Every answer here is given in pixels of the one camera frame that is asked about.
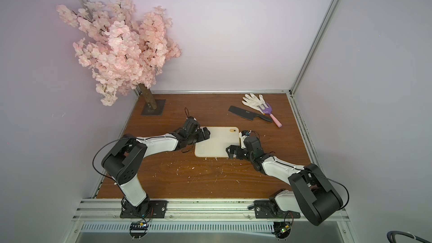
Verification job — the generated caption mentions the black cleaver knife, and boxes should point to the black cleaver knife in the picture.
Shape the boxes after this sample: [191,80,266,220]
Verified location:
[228,106,273,123]

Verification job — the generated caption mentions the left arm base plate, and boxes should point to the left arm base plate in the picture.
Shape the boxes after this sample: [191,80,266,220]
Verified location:
[120,199,168,219]

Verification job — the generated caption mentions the circuit board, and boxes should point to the circuit board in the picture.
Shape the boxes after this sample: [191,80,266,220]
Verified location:
[273,222,292,240]
[129,221,150,240]

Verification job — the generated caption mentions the purple pink toy rake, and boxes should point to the purple pink toy rake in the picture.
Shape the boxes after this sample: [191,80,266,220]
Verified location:
[258,102,282,128]

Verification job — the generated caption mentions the black cable bottom right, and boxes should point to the black cable bottom right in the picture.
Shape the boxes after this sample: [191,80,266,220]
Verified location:
[386,231,432,243]

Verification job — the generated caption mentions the right circuit board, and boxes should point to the right circuit board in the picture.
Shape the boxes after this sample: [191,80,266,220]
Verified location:
[273,222,292,240]

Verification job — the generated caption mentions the left circuit board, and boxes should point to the left circuit board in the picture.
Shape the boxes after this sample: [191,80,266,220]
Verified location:
[129,221,150,240]

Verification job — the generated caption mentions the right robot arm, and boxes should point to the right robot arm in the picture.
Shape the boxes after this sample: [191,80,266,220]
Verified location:
[226,135,348,226]

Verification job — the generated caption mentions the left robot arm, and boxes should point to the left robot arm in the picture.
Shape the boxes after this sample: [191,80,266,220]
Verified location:
[101,117,211,218]

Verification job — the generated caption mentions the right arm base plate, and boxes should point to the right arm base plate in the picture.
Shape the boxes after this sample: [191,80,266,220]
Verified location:
[248,200,300,219]

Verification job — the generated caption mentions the white work glove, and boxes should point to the white work glove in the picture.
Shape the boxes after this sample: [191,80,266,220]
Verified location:
[242,93,266,114]

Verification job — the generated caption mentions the aluminium front rail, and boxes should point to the aluminium front rail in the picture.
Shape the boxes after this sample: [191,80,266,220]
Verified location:
[72,198,306,222]

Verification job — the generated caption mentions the pink cherry blossom tree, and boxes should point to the pink cherry blossom tree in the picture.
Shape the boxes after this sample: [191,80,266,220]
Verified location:
[56,0,182,106]

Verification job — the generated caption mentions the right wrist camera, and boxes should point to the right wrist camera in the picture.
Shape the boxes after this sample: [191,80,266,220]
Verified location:
[239,130,251,149]

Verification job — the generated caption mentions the white cutting board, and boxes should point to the white cutting board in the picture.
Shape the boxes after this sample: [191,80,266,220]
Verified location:
[195,127,240,158]

